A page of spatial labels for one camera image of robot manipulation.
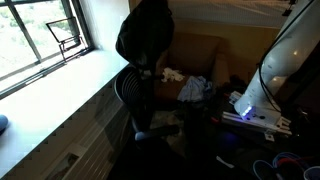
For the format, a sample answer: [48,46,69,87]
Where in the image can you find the beige khaki pants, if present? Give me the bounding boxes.
[150,109,187,148]

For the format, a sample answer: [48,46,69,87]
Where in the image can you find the dark window frame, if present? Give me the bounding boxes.
[0,0,96,100]

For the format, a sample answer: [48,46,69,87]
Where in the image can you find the black wire frame rack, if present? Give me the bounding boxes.
[45,16,94,63]

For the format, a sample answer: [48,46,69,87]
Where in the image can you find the black camera stand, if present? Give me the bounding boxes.
[281,0,299,18]

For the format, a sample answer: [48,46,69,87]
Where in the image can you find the brown leather armchair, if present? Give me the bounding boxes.
[146,19,232,103]

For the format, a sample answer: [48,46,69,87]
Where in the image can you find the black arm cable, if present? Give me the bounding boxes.
[258,0,316,114]

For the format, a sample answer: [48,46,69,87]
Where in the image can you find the black garment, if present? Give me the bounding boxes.
[115,0,176,80]

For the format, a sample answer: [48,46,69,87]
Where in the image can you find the white wall radiator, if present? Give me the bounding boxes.
[44,96,133,180]

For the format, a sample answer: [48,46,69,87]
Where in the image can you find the black slatted office chair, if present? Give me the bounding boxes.
[113,64,182,144]

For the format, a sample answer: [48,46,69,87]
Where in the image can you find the blue cable bundle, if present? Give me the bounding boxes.
[252,151,313,180]

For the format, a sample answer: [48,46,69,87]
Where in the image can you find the maroon and blue cap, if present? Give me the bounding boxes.
[0,114,9,135]

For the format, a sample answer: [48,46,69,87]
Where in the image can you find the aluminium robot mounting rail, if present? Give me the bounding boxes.
[220,111,293,142]

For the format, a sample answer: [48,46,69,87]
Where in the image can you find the light blue shirt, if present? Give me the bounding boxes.
[176,75,215,103]

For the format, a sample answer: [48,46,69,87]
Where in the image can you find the white paper cup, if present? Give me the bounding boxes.
[303,165,320,180]

